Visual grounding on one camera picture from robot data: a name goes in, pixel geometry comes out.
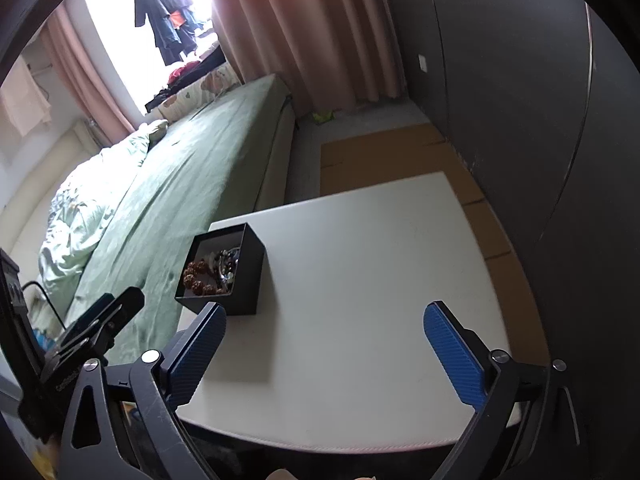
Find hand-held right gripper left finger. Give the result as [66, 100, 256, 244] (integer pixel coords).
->
[60, 301, 228, 480]

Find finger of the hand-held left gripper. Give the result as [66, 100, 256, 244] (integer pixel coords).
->
[62, 292, 121, 336]
[40, 286, 147, 386]

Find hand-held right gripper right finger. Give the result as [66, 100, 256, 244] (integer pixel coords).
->
[422, 301, 583, 480]

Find brown seed bead bracelet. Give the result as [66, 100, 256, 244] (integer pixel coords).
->
[182, 258, 229, 297]

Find black bead bracelet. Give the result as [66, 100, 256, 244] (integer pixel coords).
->
[217, 247, 242, 282]

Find black box with white interior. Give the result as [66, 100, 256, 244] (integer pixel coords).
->
[174, 222, 266, 317]

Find light green floral quilt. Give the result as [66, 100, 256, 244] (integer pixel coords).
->
[37, 120, 169, 292]

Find beige padded headboard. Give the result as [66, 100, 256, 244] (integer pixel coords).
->
[0, 120, 101, 261]

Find beige bed base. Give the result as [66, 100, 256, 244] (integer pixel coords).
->
[252, 79, 299, 211]

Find peach hanging cloth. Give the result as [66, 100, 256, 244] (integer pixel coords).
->
[0, 55, 53, 137]

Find grey wardrobe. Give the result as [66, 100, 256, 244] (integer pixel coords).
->
[380, 0, 640, 411]

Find pink curtain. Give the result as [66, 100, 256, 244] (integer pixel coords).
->
[210, 0, 407, 111]
[40, 5, 137, 148]

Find floral pillow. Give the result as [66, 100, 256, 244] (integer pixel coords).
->
[150, 62, 242, 121]

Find red and black clothes pile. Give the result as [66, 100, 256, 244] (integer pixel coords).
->
[145, 45, 226, 111]

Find dark hanging clothes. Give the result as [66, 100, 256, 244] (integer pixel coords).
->
[131, 0, 207, 66]

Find black cable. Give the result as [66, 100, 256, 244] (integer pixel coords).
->
[20, 280, 67, 333]

